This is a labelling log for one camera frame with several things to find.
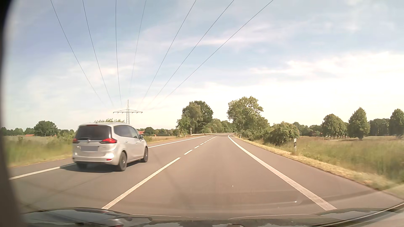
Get round green bush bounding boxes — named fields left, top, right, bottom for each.
left=264, top=122, right=300, bottom=146

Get electricity pylon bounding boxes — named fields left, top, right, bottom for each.
left=113, top=100, right=143, bottom=124

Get group of tall trees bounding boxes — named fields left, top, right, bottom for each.
left=175, top=100, right=237, bottom=136

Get road markings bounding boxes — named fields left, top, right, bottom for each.
left=9, top=135, right=337, bottom=211

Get silver minivan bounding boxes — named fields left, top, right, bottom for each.
left=72, top=122, right=149, bottom=172

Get grey asphalt road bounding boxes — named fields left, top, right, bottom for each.
left=9, top=134, right=403, bottom=219

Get row of trees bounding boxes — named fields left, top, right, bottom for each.
left=293, top=107, right=404, bottom=140

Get distant tree line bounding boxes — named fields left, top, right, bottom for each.
left=0, top=119, right=177, bottom=137

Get tall leafy tree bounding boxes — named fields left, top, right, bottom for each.
left=227, top=96, right=270, bottom=139

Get car's own bonnet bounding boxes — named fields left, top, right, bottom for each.
left=21, top=202, right=404, bottom=227

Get overhead wires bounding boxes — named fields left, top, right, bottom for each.
left=50, top=0, right=274, bottom=109

